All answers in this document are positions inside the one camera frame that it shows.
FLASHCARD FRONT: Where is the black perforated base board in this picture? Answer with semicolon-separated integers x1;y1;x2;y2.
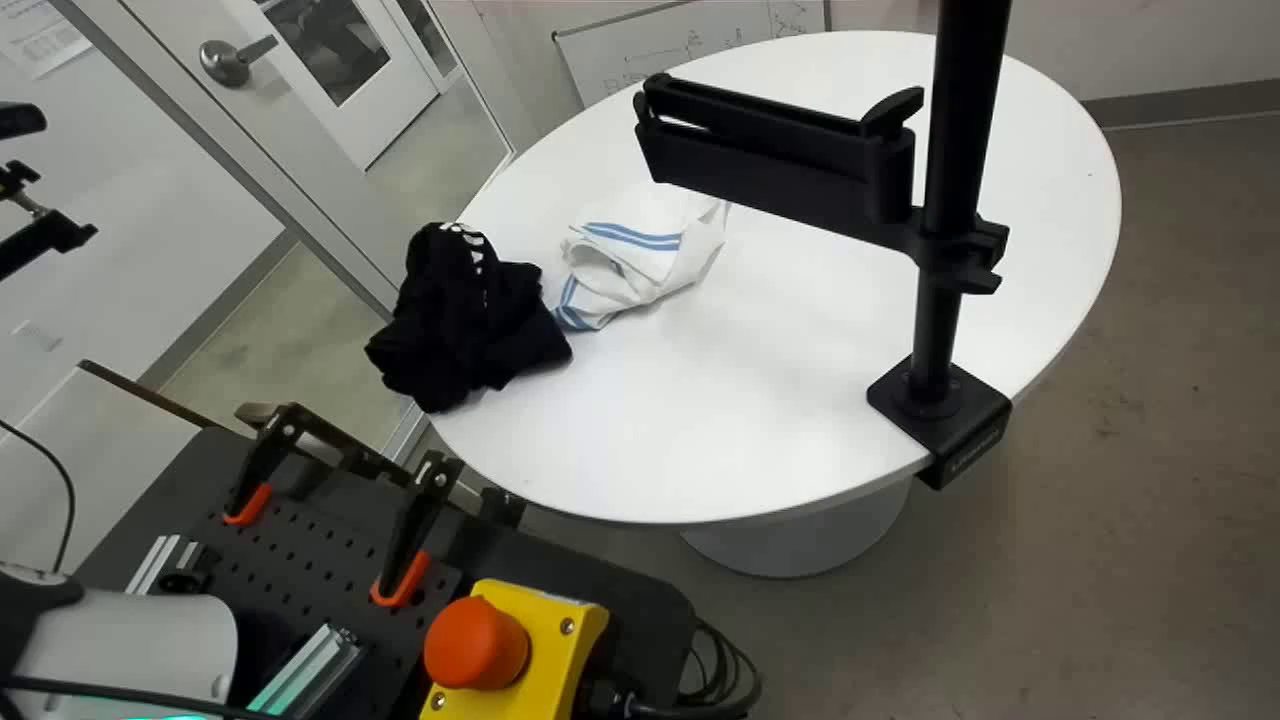
75;425;701;720

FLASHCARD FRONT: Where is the black cable bundle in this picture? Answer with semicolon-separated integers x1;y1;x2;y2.
583;617;770;720

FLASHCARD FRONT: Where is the white table pedestal base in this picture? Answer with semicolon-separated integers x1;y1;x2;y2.
677;477;914;580

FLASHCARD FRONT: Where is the white towel with blue stripes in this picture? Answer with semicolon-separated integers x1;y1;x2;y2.
551;194;735;337

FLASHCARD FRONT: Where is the black clamp with orange handle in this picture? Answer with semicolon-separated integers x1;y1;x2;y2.
216;399;326;530
368;453;469;617

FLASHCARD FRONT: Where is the yellow emergency stop red button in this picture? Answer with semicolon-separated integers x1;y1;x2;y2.
415;576;615;720

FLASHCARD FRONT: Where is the black shirt with white print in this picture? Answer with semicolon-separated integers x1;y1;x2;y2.
361;220;577;417

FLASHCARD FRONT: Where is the thin black cable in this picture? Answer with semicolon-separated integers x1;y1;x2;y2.
0;417;81;576

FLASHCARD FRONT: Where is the short aluminium extrusion profile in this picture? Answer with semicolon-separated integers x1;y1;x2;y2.
119;530;208;601
243;620;368;720

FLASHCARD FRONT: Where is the black clamp-on pole stand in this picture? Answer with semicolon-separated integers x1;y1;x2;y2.
628;0;1017;490

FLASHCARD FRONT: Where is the white door with window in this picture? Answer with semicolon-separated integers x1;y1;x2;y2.
117;0;449;177

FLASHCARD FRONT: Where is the silver door lever handle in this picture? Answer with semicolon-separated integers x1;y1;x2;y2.
197;30;283;93

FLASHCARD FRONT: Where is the paper sheet on wall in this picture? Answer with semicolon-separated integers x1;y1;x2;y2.
0;0;97;78

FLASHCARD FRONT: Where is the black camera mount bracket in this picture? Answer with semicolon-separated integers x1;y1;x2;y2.
0;101;99;283

